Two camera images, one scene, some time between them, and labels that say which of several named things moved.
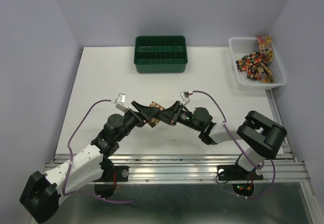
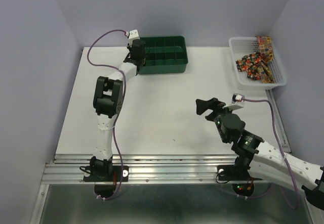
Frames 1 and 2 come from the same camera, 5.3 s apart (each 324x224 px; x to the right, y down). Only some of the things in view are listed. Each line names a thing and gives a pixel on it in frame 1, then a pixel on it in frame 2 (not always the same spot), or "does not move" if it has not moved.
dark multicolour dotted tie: x=249 y=63 does not move
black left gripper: x=146 y=112 to x=129 y=48
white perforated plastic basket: x=242 y=46 does not move
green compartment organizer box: x=160 y=53 does not move
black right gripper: x=170 y=114 to x=213 y=103
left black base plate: x=122 y=174 does not move
